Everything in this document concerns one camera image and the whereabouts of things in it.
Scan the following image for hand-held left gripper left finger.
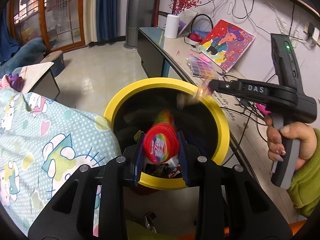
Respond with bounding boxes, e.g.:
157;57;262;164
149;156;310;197
29;131;147;240

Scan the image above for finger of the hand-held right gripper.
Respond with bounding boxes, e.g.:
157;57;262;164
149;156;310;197
209;79;242;97

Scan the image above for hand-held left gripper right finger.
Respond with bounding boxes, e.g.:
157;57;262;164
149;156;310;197
176;130;293;240

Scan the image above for shiny colourful snack wrapper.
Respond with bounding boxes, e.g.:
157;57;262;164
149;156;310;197
192;79;213;103

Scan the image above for red lidded candy canister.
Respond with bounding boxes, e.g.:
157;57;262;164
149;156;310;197
143;109;181;165

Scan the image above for yellow rimmed trash bin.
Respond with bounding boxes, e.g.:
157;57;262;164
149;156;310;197
103;78;230;195

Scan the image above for person's right forearm green sleeve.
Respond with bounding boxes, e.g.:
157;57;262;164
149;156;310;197
286;127;320;218

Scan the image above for person's right hand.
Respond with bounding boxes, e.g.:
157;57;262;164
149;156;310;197
264;115;317;170

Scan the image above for colourful bead tray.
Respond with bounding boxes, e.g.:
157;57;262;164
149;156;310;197
186;52;218;78

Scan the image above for colourful portrait painting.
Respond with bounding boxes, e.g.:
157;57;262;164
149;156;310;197
199;19;256;72

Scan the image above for glass top television cabinet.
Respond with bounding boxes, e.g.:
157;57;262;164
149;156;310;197
137;27;308;225

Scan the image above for white power strip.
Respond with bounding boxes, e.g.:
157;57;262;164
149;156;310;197
275;17;299;47

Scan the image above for person's green clothing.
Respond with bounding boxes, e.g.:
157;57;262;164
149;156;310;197
125;219;200;240

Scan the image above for white ribbed vase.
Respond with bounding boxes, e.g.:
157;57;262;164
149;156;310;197
164;14;180;39

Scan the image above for cartoon cat printed blanket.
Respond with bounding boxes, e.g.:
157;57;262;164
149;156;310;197
0;89;123;239

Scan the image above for red berry branches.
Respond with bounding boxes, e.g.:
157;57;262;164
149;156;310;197
168;0;204;15

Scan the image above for grey tower air conditioner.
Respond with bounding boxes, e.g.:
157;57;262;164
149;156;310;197
124;0;160;51

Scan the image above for round padded stool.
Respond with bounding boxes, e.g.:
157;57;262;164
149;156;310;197
40;50;66;77

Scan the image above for white top coffee table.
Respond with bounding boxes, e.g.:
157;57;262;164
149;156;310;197
12;61;60;100

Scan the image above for blue curtain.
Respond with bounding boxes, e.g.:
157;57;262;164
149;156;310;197
0;7;22;63
96;0;119;40

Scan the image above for pink purple cloth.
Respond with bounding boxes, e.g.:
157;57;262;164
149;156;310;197
0;73;25;91

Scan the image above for beige curtain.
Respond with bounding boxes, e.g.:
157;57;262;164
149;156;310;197
84;0;100;47

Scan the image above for blue heart patterned sofa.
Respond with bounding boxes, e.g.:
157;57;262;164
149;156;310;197
0;37;48;75

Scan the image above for wooden glass sliding door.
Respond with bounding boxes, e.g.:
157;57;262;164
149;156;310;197
7;0;87;53

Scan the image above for black cables on cabinet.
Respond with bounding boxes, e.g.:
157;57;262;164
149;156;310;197
220;71;269;127

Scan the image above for black wire loop handle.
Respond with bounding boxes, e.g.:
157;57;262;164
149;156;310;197
191;14;214;34

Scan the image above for wall socket with plug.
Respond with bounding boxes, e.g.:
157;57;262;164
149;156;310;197
304;21;320;43

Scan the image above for tangle of wall cables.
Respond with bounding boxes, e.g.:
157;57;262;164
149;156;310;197
160;0;320;46

